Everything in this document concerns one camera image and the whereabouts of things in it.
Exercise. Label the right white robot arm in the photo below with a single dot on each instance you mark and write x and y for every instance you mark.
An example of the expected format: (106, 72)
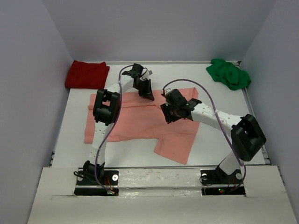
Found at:
(244, 134)

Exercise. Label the folded red t shirt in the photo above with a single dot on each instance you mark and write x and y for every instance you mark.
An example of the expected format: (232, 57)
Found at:
(83, 75)

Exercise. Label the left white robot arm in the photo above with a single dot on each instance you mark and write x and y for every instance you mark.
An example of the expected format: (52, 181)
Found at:
(106, 110)

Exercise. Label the crumpled green t shirt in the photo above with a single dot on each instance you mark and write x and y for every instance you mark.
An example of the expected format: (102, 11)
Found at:
(228, 74)

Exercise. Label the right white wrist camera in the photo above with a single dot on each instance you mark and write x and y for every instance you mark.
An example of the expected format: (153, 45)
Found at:
(165, 91)

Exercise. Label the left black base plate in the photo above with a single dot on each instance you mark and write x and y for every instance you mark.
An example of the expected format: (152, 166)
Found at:
(86, 185)

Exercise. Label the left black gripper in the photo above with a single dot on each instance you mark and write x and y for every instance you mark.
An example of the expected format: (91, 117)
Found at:
(144, 86)

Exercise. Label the pink t shirt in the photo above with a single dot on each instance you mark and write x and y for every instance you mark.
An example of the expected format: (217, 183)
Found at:
(143, 119)

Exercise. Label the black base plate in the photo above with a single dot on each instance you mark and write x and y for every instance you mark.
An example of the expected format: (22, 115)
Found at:
(86, 185)
(214, 185)

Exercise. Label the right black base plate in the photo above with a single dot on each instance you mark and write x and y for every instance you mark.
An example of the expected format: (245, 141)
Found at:
(214, 185)

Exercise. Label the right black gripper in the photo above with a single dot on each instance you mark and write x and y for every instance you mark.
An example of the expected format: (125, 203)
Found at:
(170, 112)

